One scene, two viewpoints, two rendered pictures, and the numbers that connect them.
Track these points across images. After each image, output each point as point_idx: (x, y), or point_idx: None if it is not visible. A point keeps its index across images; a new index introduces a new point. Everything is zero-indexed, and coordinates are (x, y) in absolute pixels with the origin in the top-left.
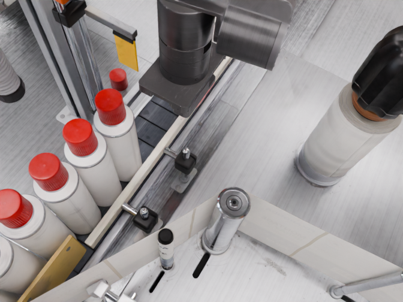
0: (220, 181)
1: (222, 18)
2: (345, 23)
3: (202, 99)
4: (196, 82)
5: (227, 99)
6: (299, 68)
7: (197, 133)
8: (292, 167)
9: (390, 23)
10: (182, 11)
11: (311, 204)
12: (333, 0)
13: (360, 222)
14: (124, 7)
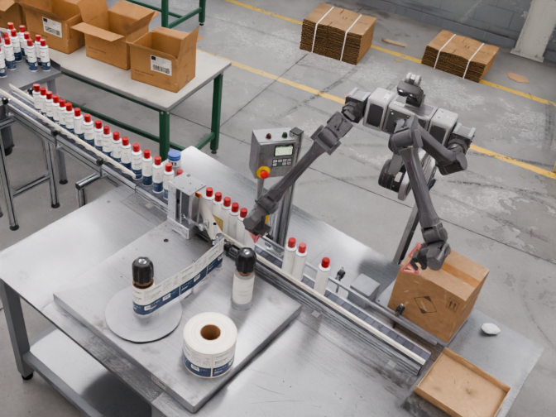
0: None
1: (251, 210)
2: (328, 351)
3: (250, 232)
4: None
5: (280, 290)
6: (289, 308)
7: (265, 278)
8: None
9: (328, 373)
10: (254, 205)
11: (224, 294)
12: (346, 350)
13: (214, 307)
14: (337, 264)
